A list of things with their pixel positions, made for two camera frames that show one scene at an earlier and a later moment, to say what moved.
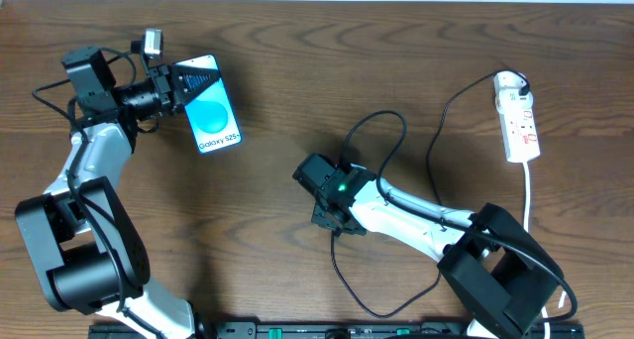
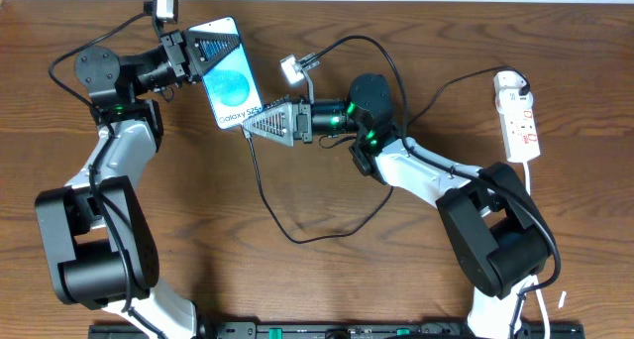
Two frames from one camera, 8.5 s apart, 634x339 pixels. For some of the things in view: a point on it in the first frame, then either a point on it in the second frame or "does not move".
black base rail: x=312 y=328 does not move
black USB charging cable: x=410 y=300 -> x=525 y=88
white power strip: x=516 y=112 does not move
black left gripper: x=164 y=87 -> x=176 y=56
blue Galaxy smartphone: x=211 y=116 -> x=230 y=83
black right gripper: x=329 y=217 -> x=302 y=122
